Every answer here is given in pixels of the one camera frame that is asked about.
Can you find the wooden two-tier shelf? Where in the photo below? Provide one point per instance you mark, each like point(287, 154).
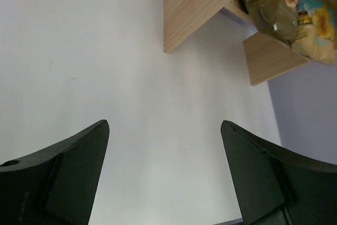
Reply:
point(266, 56)

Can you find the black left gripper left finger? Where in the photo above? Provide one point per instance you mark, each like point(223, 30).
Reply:
point(57, 184)

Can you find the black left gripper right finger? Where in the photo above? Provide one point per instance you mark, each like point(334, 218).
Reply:
point(274, 185)

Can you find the large kettle cooked chips bag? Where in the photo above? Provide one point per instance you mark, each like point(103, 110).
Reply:
point(315, 31)

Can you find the olive light-blue chips bag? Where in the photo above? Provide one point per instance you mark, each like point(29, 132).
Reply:
point(276, 18)

